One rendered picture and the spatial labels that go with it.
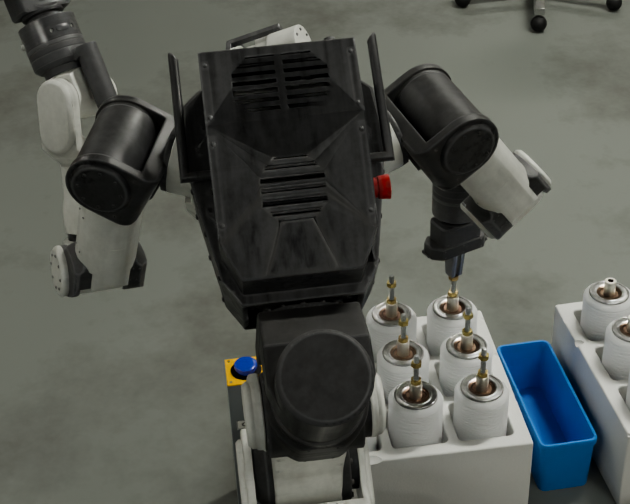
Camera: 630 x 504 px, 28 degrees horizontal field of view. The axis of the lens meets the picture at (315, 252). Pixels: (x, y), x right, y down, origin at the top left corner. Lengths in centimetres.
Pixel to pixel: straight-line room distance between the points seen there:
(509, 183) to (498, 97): 184
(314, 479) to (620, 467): 68
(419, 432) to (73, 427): 75
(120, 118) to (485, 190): 54
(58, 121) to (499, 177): 65
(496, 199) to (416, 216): 128
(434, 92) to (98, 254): 53
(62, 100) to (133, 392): 92
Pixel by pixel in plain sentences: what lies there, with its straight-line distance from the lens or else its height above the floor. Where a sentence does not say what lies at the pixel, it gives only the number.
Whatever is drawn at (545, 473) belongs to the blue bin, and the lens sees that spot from 238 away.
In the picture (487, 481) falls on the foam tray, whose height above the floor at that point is 10.
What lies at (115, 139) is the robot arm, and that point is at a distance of 168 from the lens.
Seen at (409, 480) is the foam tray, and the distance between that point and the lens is 224.
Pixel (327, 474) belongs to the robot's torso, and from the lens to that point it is 188.
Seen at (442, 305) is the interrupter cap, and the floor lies 25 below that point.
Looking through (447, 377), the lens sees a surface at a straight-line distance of 233.
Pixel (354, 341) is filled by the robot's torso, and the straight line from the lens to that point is 143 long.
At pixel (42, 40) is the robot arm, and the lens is 192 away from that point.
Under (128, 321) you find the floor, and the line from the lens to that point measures 284.
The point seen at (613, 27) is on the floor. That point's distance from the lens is 416.
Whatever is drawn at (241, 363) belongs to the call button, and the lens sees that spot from 217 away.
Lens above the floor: 171
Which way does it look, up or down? 35 degrees down
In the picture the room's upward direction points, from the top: 2 degrees counter-clockwise
